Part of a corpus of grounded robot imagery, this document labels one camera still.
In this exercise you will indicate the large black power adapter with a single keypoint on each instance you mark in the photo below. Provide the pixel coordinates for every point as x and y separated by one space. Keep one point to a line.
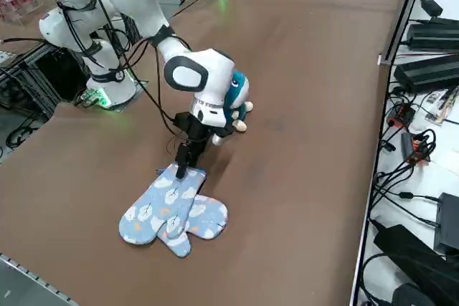
405 248

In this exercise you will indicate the white post bracket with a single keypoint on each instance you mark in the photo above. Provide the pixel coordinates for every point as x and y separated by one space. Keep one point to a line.
385 61

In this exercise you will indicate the aluminium camera post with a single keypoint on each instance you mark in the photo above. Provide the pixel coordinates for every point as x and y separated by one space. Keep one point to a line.
405 12

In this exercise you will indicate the blue patterned oven mitt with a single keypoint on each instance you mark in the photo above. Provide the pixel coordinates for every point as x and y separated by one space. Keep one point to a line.
150 213
209 216

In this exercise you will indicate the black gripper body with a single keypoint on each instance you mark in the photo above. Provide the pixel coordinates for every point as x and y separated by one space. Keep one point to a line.
197 134

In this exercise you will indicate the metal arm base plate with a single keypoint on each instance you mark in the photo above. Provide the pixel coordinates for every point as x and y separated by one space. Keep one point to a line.
122 107

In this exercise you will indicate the power strip with red switches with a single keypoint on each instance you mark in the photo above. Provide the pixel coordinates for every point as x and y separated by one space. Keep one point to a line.
401 114

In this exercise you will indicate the black box device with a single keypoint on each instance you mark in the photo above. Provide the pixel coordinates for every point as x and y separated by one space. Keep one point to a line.
448 220

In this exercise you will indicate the small blue plush doll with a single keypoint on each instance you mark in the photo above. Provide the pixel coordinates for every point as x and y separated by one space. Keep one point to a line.
238 87

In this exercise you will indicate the dark table frame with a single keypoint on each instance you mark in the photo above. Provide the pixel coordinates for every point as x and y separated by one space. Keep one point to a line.
48 69

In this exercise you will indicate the small black power adapter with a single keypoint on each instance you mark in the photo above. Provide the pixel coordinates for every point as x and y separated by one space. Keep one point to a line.
432 6

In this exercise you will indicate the long black power adapter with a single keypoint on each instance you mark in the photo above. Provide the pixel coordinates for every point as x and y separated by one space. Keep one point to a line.
434 35

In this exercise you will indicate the ribbed power adapter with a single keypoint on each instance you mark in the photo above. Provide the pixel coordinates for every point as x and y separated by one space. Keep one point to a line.
426 71

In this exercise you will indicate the grey metal rail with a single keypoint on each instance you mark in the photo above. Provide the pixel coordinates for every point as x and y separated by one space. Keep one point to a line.
21 284

